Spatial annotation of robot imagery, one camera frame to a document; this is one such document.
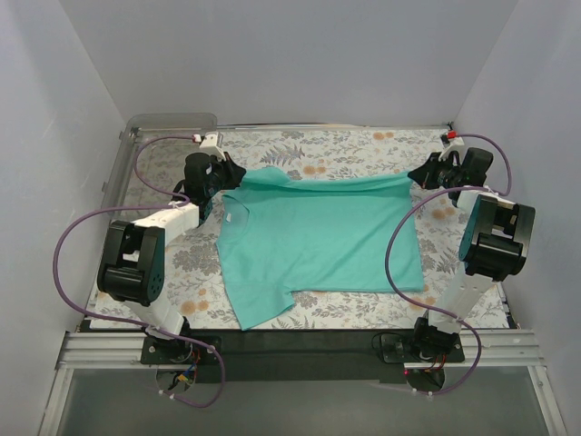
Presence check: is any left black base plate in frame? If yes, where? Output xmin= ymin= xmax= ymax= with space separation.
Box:
xmin=140 ymin=336 xmax=222 ymax=365

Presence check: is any teal t shirt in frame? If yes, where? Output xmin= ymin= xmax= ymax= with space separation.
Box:
xmin=216 ymin=167 xmax=425 ymax=330

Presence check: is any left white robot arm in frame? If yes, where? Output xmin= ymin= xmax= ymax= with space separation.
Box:
xmin=96 ymin=152 xmax=246 ymax=363

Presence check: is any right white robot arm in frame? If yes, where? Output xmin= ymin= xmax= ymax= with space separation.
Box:
xmin=409 ymin=146 xmax=536 ymax=362

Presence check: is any clear plastic bin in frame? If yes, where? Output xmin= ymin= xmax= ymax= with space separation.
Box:
xmin=102 ymin=113 xmax=218 ymax=208

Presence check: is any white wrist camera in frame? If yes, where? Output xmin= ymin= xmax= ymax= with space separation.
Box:
xmin=192 ymin=132 xmax=227 ymax=162
xmin=438 ymin=130 xmax=466 ymax=164

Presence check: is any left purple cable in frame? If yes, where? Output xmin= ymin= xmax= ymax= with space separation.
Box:
xmin=54 ymin=134 xmax=227 ymax=409

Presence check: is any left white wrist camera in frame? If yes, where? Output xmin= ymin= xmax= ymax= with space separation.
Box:
xmin=192 ymin=132 xmax=227 ymax=162

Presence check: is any aluminium frame rail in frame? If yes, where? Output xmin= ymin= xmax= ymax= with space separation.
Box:
xmin=40 ymin=329 xmax=567 ymax=435

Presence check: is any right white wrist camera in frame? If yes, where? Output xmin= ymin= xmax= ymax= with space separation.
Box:
xmin=438 ymin=130 xmax=466 ymax=164

